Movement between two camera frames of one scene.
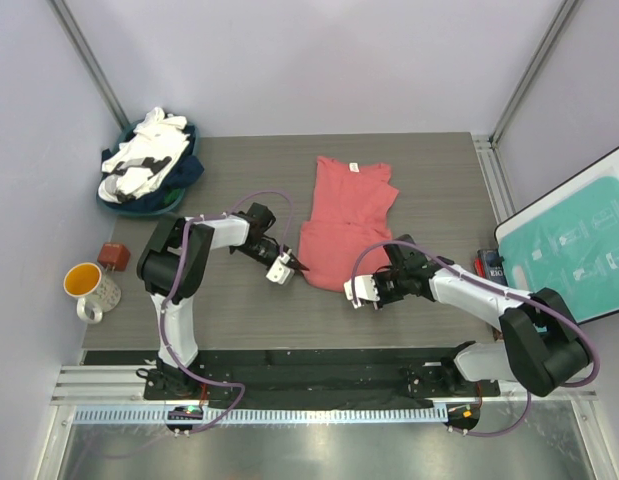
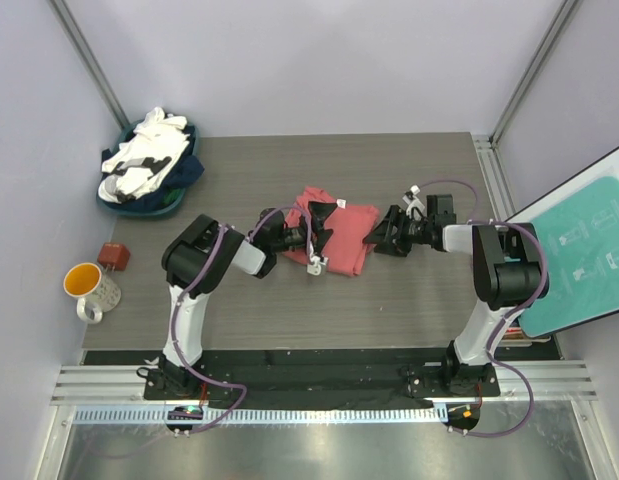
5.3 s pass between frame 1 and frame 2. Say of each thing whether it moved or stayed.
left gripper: moved
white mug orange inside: stayed
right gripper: moved
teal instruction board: stayed
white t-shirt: stayed
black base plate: stayed
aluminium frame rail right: stayed
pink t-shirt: moved
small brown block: stayed
